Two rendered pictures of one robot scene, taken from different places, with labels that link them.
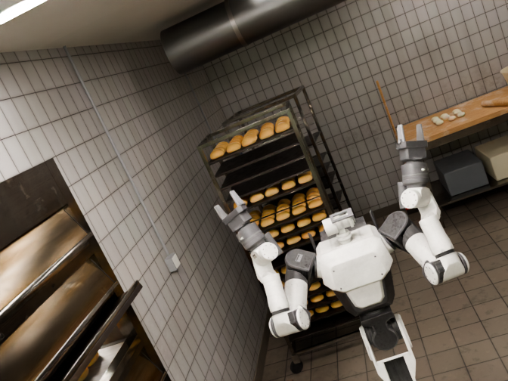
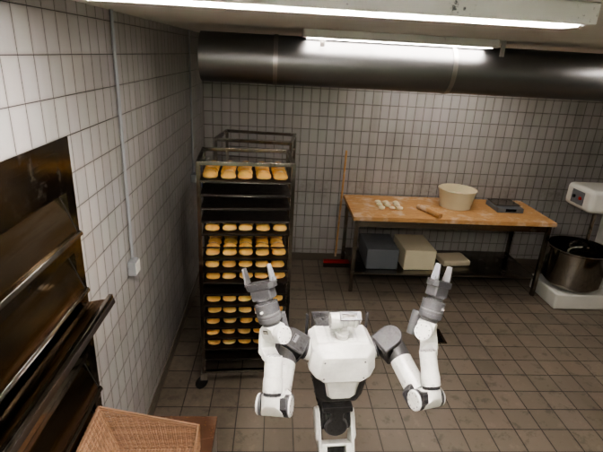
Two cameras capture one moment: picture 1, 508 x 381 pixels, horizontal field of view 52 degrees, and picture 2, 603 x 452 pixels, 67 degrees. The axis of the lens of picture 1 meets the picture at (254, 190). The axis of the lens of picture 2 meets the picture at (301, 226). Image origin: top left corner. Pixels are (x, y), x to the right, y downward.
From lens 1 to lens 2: 67 cm
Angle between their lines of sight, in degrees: 18
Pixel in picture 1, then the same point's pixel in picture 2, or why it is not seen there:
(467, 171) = (386, 254)
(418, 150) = (444, 291)
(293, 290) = (284, 371)
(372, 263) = (360, 367)
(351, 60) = (332, 123)
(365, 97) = (330, 159)
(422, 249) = (408, 372)
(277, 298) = (275, 382)
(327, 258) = (323, 349)
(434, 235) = (431, 369)
